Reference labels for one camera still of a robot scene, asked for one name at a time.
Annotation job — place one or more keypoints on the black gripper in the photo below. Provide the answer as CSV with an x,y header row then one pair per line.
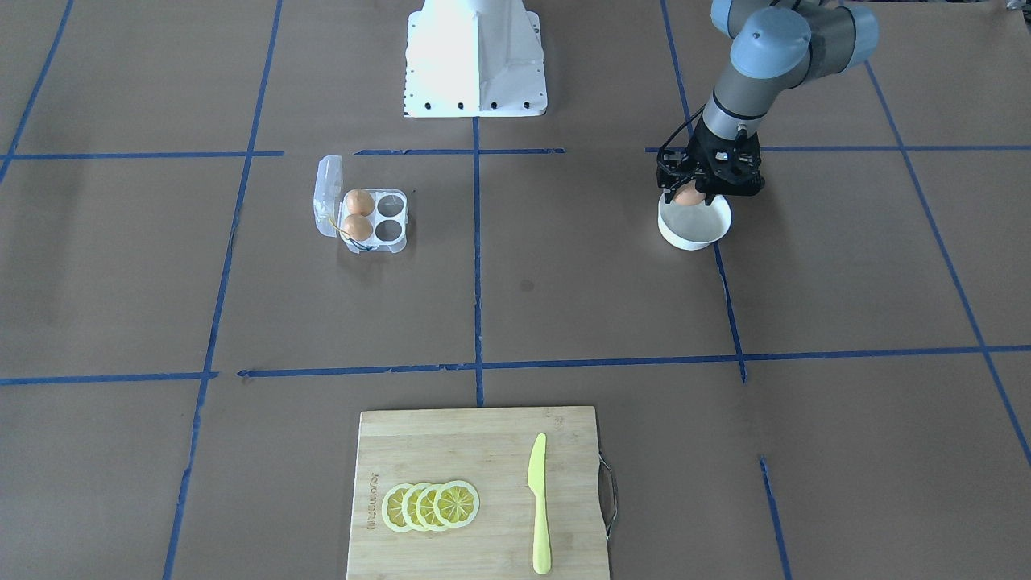
x,y
672,171

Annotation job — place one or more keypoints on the brown egg from bowl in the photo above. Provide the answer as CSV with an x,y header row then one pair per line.
x,y
688,195

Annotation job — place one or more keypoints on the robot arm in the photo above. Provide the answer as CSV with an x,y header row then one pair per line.
x,y
775,46

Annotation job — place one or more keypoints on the brown egg in box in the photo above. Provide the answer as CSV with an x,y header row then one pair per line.
x,y
356,227
359,201

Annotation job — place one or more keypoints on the white round bowl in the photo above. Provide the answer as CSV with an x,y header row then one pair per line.
x,y
693,227

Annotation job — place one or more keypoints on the yellow plastic knife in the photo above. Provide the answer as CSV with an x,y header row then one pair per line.
x,y
536,481

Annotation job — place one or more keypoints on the bamboo cutting board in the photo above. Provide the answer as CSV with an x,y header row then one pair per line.
x,y
490,448

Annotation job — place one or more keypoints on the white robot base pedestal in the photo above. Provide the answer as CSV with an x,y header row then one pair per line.
x,y
474,59

